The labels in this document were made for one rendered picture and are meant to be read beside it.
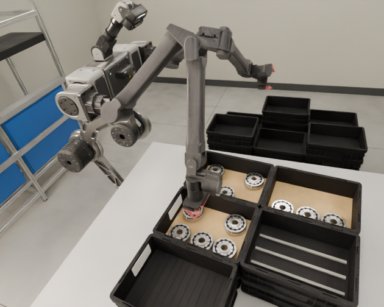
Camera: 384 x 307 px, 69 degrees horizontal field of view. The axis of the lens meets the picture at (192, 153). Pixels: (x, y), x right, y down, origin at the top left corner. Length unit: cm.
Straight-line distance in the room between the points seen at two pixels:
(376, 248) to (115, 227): 130
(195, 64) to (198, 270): 82
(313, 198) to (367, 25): 280
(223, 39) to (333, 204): 93
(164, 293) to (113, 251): 44
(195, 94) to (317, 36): 317
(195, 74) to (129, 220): 100
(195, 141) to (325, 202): 82
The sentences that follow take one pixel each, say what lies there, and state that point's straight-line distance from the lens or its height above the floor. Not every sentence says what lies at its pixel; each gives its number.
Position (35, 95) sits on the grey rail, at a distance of 289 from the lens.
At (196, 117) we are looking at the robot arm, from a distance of 92.
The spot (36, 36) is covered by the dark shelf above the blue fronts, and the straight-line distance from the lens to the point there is 297.
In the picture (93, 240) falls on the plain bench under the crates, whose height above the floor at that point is 70.
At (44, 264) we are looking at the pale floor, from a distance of 265.
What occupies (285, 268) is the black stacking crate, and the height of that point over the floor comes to 83.
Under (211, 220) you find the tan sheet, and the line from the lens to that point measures 138.
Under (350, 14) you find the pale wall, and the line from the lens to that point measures 393.
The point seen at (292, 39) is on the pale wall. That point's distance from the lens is 400.
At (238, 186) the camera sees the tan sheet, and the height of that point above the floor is 83.
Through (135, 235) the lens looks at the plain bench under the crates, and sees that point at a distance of 157.
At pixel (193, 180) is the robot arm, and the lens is 96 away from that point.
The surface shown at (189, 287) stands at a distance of 123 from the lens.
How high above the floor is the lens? 194
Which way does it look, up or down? 39 degrees down
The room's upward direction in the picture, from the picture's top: 8 degrees counter-clockwise
